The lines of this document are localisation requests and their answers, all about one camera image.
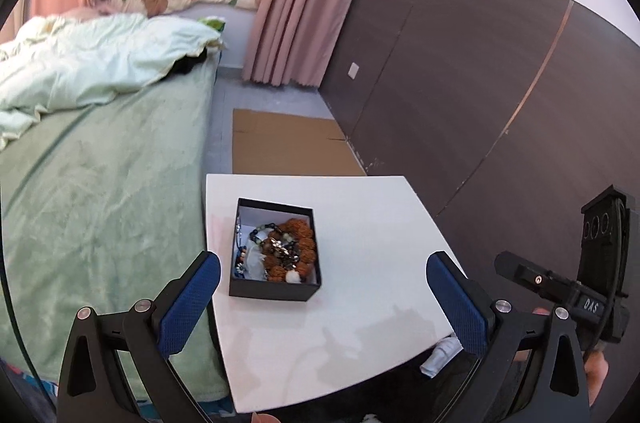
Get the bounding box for green bead bracelet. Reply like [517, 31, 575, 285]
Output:
[250, 229, 296, 249]

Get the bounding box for brown bead bracelet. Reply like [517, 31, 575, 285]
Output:
[260, 219, 317, 284]

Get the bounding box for black cable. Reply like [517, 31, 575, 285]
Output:
[590, 198, 632, 356]

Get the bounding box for black jewelry box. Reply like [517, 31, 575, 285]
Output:
[229, 198, 322, 303]

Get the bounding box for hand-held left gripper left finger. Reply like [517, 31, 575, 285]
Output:
[56, 250, 222, 423]

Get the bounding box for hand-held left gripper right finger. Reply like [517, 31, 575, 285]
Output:
[425, 250, 592, 423]

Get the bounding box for black cloth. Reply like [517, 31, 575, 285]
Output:
[172, 48, 208, 74]

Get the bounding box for person's right hand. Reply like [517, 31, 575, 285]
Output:
[582, 349, 612, 409]

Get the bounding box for brown cardboard sheet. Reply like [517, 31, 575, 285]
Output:
[231, 108, 368, 178]

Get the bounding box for pale green duvet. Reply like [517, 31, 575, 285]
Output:
[0, 12, 223, 151]

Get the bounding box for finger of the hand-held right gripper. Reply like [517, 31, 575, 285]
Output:
[494, 251, 576, 305]

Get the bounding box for green bed sheet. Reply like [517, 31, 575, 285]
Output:
[0, 53, 236, 404]

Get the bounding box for silver metal jewelry piece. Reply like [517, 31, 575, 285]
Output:
[270, 239, 301, 264]

